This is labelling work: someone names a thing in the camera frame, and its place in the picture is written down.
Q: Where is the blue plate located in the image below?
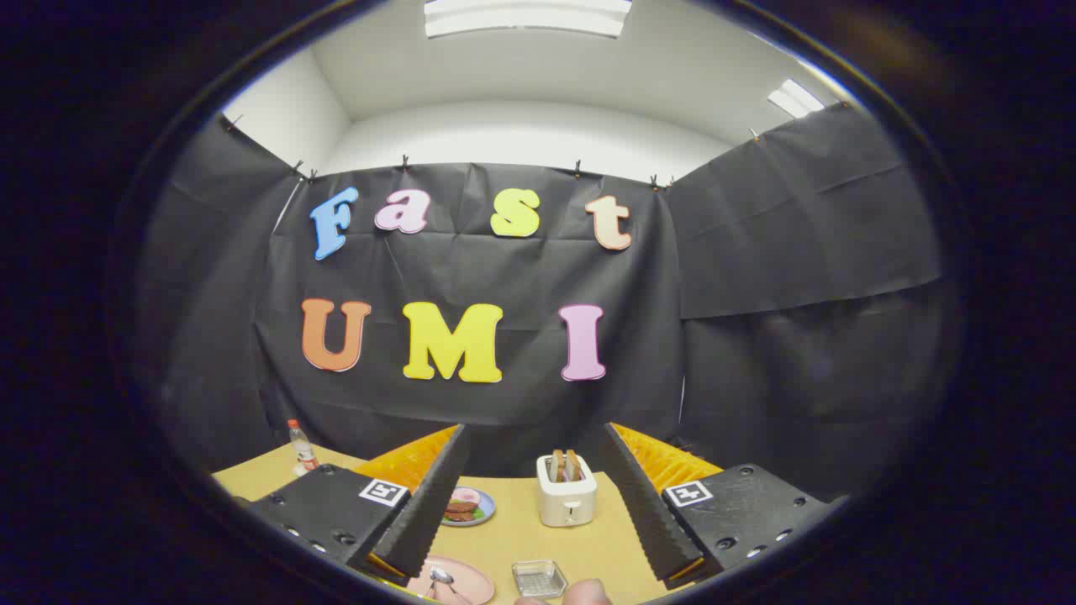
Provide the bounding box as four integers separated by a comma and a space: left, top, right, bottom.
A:
439, 486, 497, 528

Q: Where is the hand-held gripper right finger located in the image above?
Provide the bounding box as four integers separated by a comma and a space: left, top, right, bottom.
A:
599, 422, 850, 591

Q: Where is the pink plate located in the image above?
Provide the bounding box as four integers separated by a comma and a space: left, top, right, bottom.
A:
405, 555, 496, 605

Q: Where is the long ceiling light panel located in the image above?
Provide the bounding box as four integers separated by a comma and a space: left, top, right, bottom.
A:
425, 0, 633, 39

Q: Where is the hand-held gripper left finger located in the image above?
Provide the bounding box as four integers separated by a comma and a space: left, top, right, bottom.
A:
244, 424, 472, 589

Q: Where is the small ceiling light panel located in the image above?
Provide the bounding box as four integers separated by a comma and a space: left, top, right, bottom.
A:
767, 78, 826, 119

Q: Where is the white toaster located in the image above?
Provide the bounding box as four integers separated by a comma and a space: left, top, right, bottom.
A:
536, 454, 599, 529

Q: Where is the spoon with red checked handle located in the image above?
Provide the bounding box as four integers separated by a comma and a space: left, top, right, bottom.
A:
429, 566, 472, 605

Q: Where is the metal wire basket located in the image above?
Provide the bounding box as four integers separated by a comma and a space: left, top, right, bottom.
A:
512, 560, 569, 599

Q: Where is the clear bottle red label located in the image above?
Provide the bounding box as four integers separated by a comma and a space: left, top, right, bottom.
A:
287, 419, 320, 477

